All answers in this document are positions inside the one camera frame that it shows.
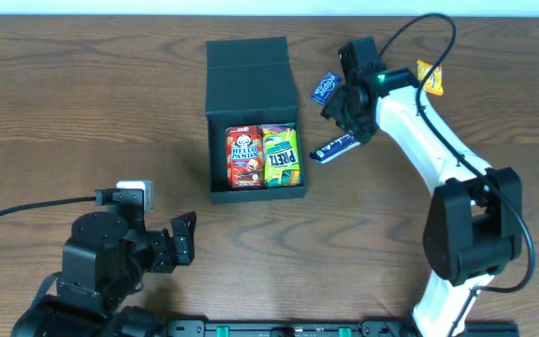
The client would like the dark blue Oreo packet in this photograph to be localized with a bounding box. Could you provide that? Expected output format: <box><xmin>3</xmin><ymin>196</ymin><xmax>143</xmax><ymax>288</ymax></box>
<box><xmin>310</xmin><ymin>134</ymin><xmax>360</xmax><ymax>164</ymax></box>

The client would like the green Pretz snack box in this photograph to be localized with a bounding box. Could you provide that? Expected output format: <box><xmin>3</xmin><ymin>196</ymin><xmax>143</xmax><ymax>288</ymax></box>
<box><xmin>261</xmin><ymin>123</ymin><xmax>301</xmax><ymax>188</ymax></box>

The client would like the red Hello Panda box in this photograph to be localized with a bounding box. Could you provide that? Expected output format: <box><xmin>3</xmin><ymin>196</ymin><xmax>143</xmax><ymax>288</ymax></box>
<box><xmin>226</xmin><ymin>125</ymin><xmax>264</xmax><ymax>189</ymax></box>

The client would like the black gift box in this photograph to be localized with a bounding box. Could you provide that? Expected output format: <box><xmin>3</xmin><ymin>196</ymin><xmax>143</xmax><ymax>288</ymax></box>
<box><xmin>205</xmin><ymin>37</ymin><xmax>307</xmax><ymax>204</ymax></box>

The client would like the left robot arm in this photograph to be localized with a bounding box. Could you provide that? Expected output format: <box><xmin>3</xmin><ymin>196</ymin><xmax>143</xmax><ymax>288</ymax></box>
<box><xmin>11</xmin><ymin>212</ymin><xmax>197</xmax><ymax>336</ymax></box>

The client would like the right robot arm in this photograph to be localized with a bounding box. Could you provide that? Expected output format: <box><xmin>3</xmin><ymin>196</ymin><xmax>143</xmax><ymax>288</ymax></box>
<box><xmin>321</xmin><ymin>66</ymin><xmax>521</xmax><ymax>336</ymax></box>

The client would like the blue Eclipse mint tin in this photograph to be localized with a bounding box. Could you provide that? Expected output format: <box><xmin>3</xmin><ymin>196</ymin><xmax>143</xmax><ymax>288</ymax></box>
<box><xmin>311</xmin><ymin>71</ymin><xmax>342</xmax><ymax>105</ymax></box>

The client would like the small yellow orange snack packet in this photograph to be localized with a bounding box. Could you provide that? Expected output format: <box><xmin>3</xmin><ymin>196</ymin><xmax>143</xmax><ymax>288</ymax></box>
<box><xmin>416</xmin><ymin>60</ymin><xmax>444</xmax><ymax>95</ymax></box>

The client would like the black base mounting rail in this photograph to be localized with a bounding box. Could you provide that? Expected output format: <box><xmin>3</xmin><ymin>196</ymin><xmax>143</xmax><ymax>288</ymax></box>
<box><xmin>156</xmin><ymin>319</ymin><xmax>519</xmax><ymax>337</ymax></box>

